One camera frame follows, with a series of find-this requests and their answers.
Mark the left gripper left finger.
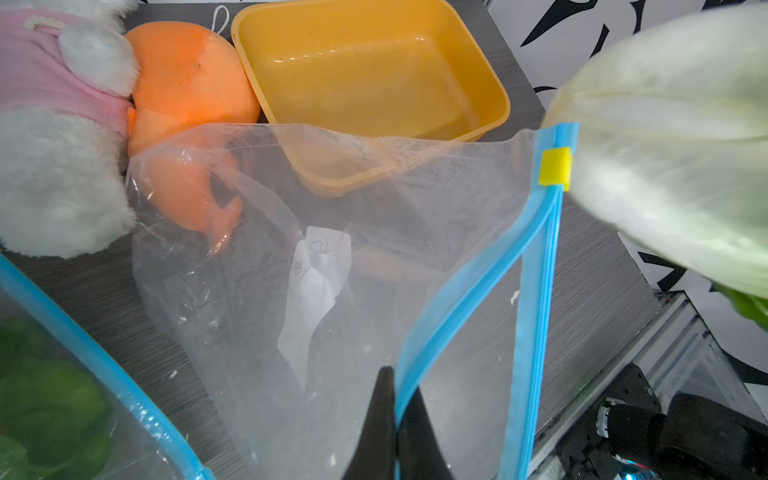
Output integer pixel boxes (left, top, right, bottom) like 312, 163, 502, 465
343, 366, 397, 480

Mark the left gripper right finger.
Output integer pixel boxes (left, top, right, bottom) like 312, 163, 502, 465
397, 389, 453, 480

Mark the clear zipper bag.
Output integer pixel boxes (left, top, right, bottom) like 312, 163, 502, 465
1, 258, 213, 480
129, 123, 579, 479

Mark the chinese cabbage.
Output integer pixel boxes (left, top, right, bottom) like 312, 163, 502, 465
543, 3, 767, 326
1, 318, 112, 479

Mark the yellow plastic tray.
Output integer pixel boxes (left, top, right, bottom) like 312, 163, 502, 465
230, 0, 512, 198

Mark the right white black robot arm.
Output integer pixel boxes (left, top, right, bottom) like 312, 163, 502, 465
596, 393, 767, 479

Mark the orange plush toy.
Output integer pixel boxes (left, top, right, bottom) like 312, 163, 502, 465
126, 21, 260, 255

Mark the white teddy bear pink shirt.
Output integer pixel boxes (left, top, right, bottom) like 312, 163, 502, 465
1, 0, 139, 258

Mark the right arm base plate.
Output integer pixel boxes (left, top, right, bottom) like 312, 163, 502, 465
555, 363, 662, 479

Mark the aluminium frame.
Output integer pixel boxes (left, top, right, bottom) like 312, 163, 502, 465
529, 293, 767, 479

